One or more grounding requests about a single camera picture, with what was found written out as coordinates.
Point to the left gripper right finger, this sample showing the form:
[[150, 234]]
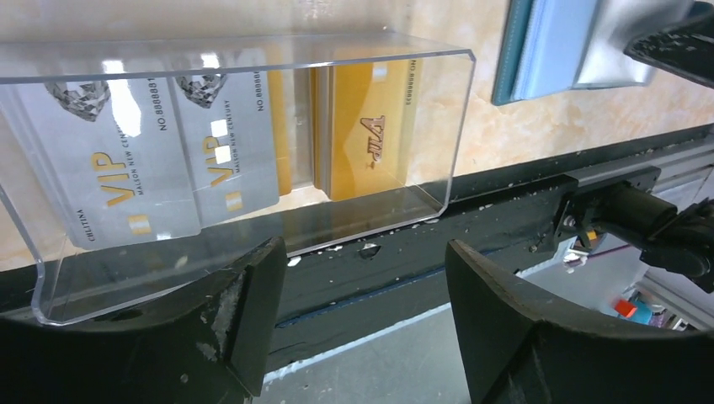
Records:
[[520, 343]]

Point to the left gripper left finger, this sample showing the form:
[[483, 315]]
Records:
[[206, 342]]

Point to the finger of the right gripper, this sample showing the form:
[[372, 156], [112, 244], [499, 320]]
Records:
[[684, 49]]

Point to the blue card holder wallet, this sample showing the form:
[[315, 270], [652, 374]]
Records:
[[551, 47]]

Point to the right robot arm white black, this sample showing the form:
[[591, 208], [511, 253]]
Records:
[[677, 240]]

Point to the clear acrylic card stand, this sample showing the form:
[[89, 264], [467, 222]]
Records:
[[73, 284]]

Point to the silver VIP card left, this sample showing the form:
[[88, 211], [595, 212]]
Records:
[[113, 157]]

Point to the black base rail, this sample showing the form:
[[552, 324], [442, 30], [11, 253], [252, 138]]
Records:
[[337, 295]]

